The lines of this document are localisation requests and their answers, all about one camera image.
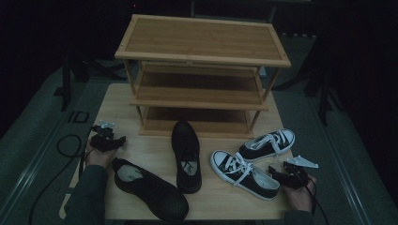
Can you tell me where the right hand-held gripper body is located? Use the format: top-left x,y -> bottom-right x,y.
282,155 -> 320,190

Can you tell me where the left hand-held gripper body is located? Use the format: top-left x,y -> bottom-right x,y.
89,119 -> 116,148

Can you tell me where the black white canvas sneaker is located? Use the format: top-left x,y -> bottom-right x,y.
209,149 -> 282,202
238,127 -> 296,163

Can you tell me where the black leather shoe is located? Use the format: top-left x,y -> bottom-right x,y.
171,120 -> 203,195
111,157 -> 190,223

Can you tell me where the wooden shoe rack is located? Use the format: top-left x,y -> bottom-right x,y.
114,13 -> 292,140

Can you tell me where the person's left hand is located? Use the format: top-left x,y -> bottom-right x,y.
84,138 -> 118,170

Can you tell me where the person's right hand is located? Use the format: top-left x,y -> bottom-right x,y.
282,173 -> 318,214

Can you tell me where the black metal stand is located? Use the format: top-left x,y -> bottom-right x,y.
271,69 -> 345,127
52,53 -> 127,113

